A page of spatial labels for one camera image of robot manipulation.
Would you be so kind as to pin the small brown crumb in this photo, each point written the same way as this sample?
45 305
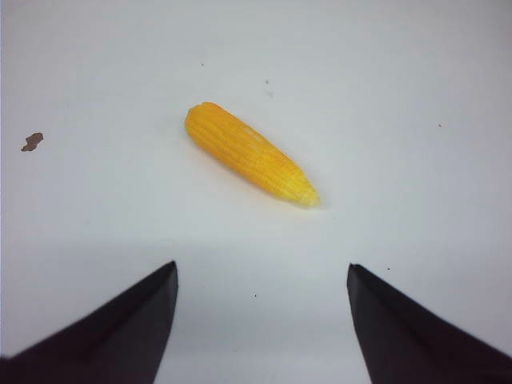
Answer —
32 142

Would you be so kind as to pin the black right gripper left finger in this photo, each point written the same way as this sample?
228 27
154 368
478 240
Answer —
122 341

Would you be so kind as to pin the yellow corn cob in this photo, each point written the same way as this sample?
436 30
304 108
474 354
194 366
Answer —
246 152

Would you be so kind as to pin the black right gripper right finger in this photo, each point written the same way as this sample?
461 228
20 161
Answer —
403 342

